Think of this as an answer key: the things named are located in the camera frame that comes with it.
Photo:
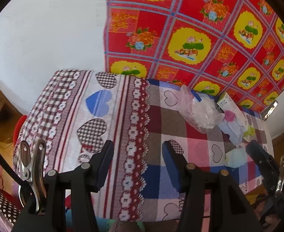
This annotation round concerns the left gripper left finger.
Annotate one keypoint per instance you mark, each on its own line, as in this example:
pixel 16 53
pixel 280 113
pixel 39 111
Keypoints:
pixel 89 178

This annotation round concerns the metal clamp on right gripper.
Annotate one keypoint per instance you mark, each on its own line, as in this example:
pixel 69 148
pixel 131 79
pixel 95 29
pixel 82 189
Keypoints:
pixel 280 181

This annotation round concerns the red floral wall cloth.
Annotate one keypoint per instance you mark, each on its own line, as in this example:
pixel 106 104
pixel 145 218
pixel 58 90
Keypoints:
pixel 212 46

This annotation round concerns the blue plastic clip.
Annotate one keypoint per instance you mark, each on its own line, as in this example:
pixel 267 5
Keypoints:
pixel 196 95

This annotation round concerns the metal spring clamp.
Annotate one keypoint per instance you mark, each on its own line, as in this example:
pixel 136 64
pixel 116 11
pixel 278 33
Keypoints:
pixel 31 172

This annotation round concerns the wooden shelf cabinet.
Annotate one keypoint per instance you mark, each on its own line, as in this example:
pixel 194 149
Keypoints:
pixel 9 117

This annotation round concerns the patchwork heart bedsheet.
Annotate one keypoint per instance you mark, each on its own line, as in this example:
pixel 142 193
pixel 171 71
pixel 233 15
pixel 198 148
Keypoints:
pixel 79 110

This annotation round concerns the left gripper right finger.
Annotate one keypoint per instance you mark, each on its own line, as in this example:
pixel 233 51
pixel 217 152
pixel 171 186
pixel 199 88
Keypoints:
pixel 189 179

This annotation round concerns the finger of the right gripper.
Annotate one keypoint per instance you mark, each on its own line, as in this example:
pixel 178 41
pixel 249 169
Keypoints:
pixel 267 166

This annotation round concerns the light blue crumpled tissue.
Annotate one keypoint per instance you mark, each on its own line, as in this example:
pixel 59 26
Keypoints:
pixel 235 158

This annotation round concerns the white product box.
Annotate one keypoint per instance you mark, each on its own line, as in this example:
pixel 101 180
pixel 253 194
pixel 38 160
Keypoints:
pixel 226 103

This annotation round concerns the clear pink plastic bag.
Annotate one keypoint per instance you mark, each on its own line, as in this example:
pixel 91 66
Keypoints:
pixel 202 116

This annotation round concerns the polka dot cloth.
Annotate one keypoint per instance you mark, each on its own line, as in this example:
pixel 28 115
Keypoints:
pixel 8 210

